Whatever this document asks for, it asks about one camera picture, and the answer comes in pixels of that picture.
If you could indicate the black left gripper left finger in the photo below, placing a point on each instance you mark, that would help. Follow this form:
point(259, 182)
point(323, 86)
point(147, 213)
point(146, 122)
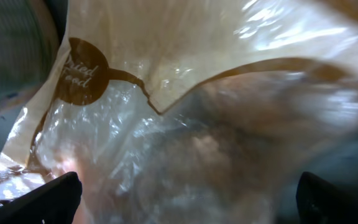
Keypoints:
point(55, 202)

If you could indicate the beige dried food pouch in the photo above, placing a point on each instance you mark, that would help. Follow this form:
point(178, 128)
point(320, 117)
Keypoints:
point(188, 111)

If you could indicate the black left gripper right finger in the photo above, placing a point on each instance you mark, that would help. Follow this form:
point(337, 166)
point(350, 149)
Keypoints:
point(320, 202)

